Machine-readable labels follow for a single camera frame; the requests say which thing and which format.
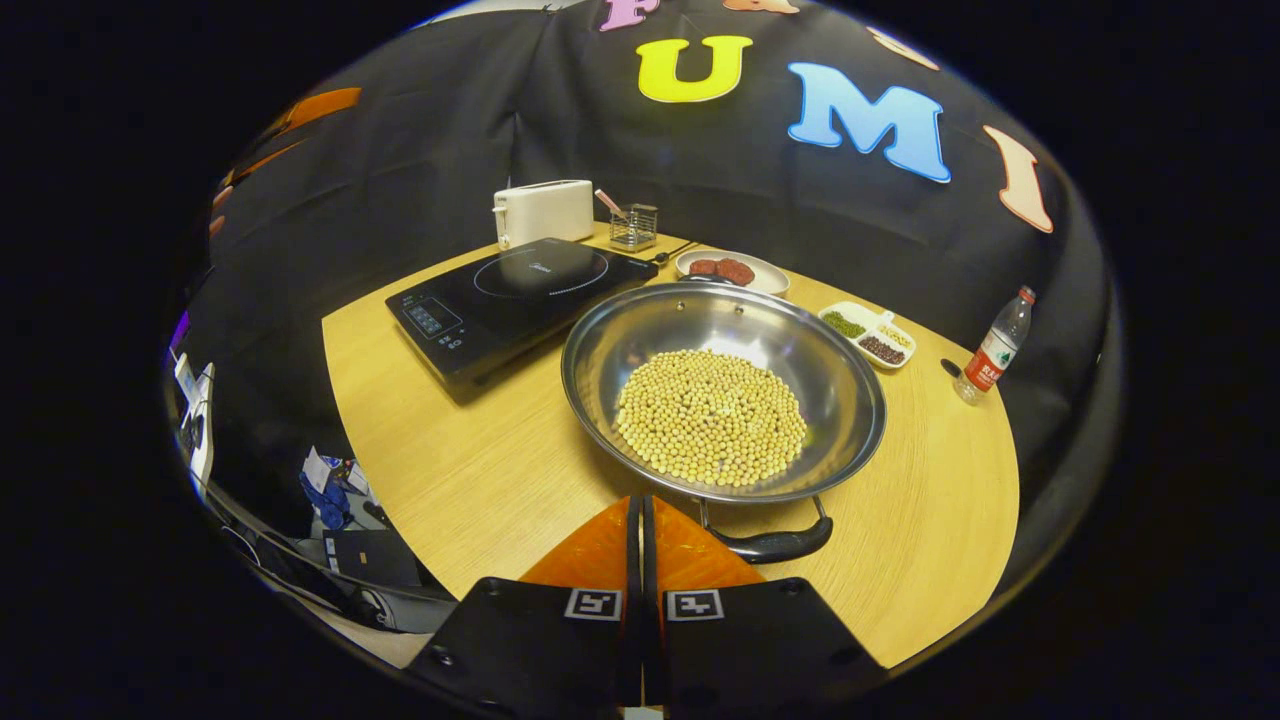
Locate steel pot with black handles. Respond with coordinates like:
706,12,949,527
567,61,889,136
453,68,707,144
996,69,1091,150
560,275,888,566

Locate white divided bean dish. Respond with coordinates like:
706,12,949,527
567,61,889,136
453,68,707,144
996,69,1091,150
818,301,917,371

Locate white toaster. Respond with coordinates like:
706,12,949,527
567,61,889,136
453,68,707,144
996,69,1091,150
492,180,596,251

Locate white device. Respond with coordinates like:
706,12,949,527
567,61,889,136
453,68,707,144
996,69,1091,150
175,350,217,501

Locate blue plastic bag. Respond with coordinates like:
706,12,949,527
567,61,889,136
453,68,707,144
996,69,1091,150
300,447,371,531

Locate clear water bottle red label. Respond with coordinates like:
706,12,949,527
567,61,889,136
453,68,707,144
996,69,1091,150
953,286,1037,405

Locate black box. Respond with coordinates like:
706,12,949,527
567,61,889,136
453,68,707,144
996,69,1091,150
322,528,421,591

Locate black induction cooktop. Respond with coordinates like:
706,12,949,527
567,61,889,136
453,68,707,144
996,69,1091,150
385,237,659,386

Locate metal wire utensil holder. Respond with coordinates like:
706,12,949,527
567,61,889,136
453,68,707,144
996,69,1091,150
610,203,659,251

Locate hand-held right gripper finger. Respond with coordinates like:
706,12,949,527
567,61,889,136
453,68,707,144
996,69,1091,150
642,495,889,713
405,495,643,711

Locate black backdrop cloth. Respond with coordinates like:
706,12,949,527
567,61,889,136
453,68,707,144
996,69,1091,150
165,0,1116,521

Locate pile of soybeans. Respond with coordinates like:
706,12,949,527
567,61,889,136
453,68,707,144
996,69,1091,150
613,348,809,489

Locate round white plate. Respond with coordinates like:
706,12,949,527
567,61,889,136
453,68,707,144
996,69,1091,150
675,249,791,297

